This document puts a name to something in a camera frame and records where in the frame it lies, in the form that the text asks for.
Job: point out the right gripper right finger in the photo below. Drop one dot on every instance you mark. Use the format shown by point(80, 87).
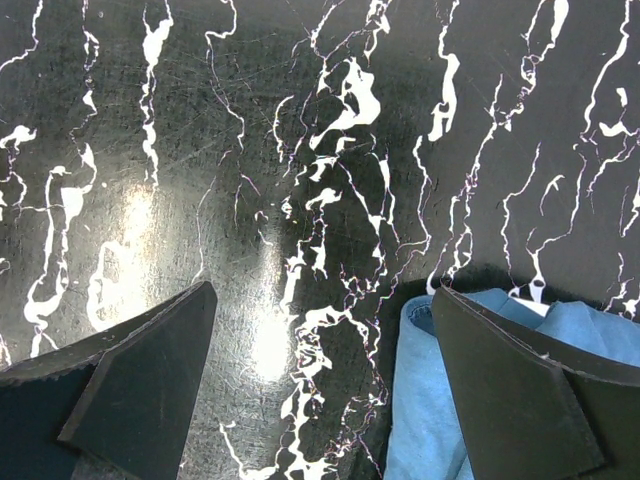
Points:
point(533, 407)

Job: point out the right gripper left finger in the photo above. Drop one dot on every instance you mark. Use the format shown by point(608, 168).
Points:
point(125, 395)

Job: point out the folded blue t shirt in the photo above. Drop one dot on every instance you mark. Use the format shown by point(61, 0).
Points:
point(426, 441)

